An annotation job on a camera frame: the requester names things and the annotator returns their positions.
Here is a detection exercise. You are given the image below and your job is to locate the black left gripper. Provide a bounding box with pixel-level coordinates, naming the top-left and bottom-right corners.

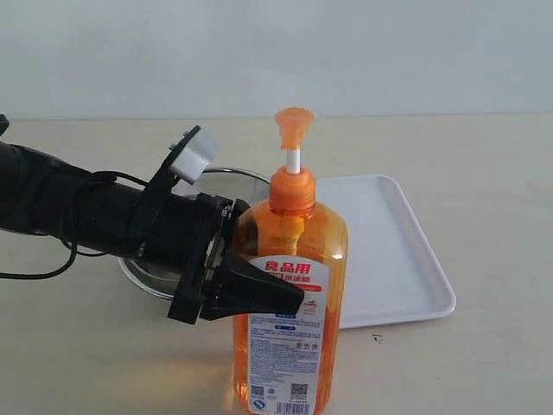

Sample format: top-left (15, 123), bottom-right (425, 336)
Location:
top-left (139, 193), bottom-right (304, 324)

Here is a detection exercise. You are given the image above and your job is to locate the orange pump soap bottle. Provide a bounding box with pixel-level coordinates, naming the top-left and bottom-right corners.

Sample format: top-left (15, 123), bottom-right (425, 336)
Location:
top-left (233, 107), bottom-right (349, 414)

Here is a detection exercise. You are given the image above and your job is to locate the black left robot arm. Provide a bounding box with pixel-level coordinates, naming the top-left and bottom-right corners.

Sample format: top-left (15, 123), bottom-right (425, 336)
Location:
top-left (1, 126), bottom-right (304, 324)

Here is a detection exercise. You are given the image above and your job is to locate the steel mesh strainer basket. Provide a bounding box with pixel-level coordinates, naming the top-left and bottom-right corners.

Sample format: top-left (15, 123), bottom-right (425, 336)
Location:
top-left (118, 167), bottom-right (270, 300)

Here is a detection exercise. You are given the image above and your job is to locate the white plastic tray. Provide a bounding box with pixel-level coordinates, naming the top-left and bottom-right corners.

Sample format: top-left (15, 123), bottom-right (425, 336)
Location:
top-left (317, 175), bottom-right (456, 329)

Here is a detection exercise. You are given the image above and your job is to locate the black camera cable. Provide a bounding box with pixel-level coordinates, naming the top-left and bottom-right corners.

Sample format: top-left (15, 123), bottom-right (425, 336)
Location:
top-left (0, 169), bottom-right (148, 279)

